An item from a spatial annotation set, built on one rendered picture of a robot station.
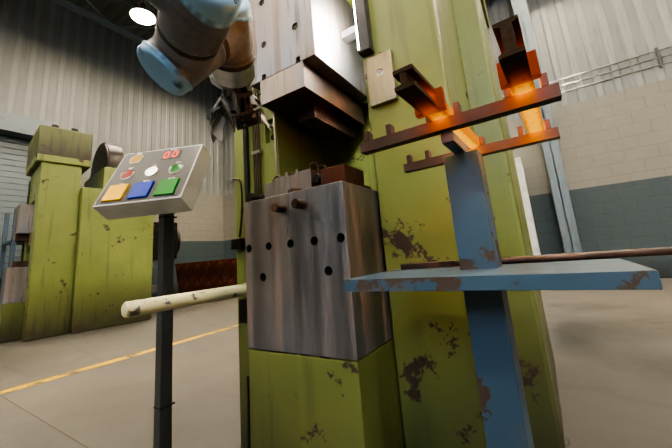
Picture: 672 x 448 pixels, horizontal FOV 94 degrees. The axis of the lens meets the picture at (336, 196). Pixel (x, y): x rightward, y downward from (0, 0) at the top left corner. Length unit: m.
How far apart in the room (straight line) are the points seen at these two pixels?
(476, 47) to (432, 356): 1.19
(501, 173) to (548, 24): 6.51
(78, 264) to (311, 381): 4.91
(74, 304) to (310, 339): 4.90
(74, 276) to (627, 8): 9.50
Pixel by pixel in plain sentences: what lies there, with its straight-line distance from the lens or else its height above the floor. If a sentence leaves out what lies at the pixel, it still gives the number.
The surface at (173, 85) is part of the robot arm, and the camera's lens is 0.59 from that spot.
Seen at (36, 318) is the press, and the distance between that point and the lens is 5.67.
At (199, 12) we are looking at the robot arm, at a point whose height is 1.02.
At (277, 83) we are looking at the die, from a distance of 1.18.
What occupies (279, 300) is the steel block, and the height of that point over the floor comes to 0.61.
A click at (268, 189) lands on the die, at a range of 1.08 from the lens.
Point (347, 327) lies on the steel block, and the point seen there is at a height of 0.55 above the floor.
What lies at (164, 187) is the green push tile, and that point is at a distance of 1.26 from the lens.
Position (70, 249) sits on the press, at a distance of 5.71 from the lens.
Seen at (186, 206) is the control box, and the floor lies 0.93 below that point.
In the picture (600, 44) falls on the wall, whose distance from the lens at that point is 7.51.
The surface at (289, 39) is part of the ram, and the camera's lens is 1.22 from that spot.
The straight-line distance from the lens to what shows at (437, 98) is 0.51.
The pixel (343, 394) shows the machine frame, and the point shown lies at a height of 0.39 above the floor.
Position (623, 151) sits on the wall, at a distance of 6.91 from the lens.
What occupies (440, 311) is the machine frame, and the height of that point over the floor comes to 0.55.
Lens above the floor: 0.72
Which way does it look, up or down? 11 degrees up
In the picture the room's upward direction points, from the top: 5 degrees counter-clockwise
